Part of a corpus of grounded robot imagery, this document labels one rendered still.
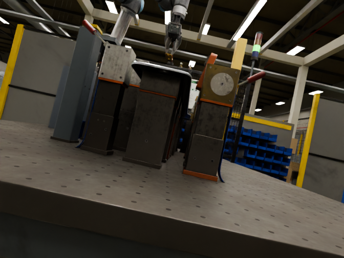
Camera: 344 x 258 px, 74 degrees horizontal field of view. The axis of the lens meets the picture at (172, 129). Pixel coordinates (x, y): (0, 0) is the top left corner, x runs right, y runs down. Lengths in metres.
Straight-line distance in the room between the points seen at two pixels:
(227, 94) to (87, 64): 0.53
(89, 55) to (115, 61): 0.17
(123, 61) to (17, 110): 3.49
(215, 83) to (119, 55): 0.33
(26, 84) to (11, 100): 0.32
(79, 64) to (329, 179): 4.02
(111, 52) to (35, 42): 3.53
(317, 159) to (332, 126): 0.58
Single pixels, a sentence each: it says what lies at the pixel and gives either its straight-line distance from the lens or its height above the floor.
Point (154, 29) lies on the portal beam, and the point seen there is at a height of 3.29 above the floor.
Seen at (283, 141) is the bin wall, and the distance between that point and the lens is 4.30.
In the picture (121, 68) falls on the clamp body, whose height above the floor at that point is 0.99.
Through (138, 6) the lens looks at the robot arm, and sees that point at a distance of 1.79.
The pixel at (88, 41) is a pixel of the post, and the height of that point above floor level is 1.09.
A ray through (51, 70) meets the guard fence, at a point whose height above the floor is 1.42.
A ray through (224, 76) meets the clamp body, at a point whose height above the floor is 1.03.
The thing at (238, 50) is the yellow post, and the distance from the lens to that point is 2.65.
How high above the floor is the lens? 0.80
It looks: 2 degrees up
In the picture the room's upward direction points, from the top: 13 degrees clockwise
